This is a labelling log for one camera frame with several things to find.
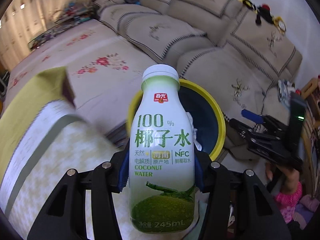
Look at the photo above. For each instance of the yellow patterned tablecloth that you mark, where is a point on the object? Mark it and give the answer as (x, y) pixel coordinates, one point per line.
(42, 137)

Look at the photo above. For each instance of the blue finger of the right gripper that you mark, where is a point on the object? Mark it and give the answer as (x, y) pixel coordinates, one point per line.
(252, 116)

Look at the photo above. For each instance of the cream embroidered curtain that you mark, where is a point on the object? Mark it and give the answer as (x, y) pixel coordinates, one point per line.
(24, 20)

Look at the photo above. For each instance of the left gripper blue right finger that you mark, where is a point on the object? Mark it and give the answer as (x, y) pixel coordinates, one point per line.
(256, 214)

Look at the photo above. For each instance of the yellow rimmed trash bin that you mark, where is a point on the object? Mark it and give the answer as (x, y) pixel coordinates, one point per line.
(207, 119)

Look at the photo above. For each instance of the black red yellow plush toy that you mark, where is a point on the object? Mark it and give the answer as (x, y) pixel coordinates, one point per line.
(264, 11)

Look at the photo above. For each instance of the person's right hand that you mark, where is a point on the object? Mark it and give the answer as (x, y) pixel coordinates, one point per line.
(291, 180)

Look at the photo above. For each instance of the beige sectional sofa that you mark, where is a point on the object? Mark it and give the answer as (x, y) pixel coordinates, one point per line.
(216, 44)

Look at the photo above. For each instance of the glass coffee table with clutter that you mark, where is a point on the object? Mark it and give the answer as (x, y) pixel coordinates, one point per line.
(71, 16)

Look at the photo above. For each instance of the coconut water bottle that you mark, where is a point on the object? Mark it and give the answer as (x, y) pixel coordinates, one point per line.
(162, 201)

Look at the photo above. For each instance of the white tissue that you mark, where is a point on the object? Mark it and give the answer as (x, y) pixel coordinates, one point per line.
(194, 130)

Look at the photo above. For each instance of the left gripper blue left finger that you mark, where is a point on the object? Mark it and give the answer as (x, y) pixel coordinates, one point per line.
(63, 214)

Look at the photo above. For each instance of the floral mattress pad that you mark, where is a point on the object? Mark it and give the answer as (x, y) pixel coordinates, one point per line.
(104, 70)

